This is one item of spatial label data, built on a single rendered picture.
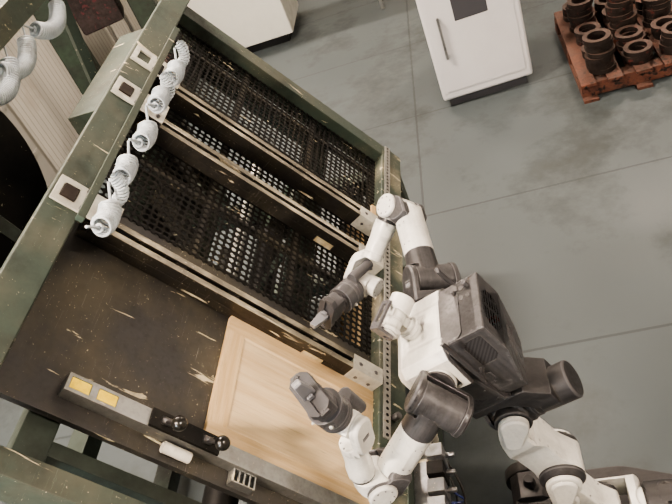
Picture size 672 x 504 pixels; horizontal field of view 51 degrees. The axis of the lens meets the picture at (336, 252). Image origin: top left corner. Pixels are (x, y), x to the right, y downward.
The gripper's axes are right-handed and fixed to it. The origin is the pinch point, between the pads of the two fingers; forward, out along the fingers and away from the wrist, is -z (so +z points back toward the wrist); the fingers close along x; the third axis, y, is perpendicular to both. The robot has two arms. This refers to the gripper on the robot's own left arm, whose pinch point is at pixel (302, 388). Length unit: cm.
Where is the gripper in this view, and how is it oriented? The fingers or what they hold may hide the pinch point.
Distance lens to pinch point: 155.7
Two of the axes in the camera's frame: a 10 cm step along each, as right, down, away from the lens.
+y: 7.4, -6.7, 0.4
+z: 4.1, 4.9, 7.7
